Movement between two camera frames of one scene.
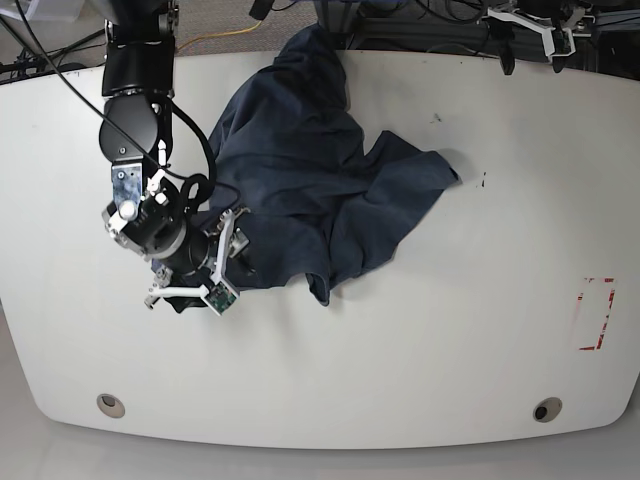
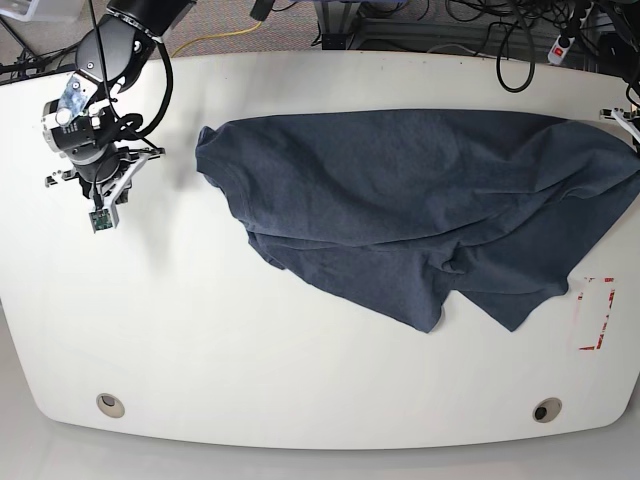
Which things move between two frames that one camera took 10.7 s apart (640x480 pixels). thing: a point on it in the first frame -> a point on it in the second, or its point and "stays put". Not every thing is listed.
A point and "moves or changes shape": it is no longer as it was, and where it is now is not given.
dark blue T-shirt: [311, 196] moves or changes shape
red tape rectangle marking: [612, 294] stays put
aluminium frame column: [336, 19] stays put
